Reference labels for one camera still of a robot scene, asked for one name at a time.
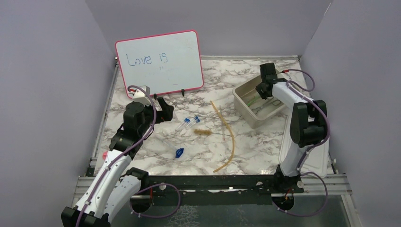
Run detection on blue capped test tube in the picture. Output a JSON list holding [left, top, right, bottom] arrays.
[[175, 118, 191, 131], [185, 116, 200, 129]]

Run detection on white bin lid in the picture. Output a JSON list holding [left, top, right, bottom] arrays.
[[278, 114, 330, 179]]

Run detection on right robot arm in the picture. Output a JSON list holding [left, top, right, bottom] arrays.
[[256, 63, 331, 192]]

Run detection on beige plastic bin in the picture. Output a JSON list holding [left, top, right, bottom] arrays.
[[232, 76, 306, 129]]

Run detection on yellow rubber tubing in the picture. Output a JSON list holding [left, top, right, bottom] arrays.
[[210, 100, 235, 173]]

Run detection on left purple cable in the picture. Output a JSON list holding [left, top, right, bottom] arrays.
[[74, 85, 157, 227]]

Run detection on pink framed whiteboard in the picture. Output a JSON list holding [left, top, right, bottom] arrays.
[[114, 30, 205, 98]]

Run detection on metal crucible tongs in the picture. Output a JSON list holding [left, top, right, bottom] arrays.
[[251, 100, 281, 115]]

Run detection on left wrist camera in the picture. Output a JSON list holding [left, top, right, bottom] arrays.
[[127, 85, 151, 105]]

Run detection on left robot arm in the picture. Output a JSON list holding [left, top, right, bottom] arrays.
[[61, 97, 174, 227]]

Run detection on green handled tool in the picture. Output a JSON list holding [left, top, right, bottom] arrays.
[[246, 96, 261, 106]]

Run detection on test tube brush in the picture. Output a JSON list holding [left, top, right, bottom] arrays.
[[193, 129, 230, 136]]

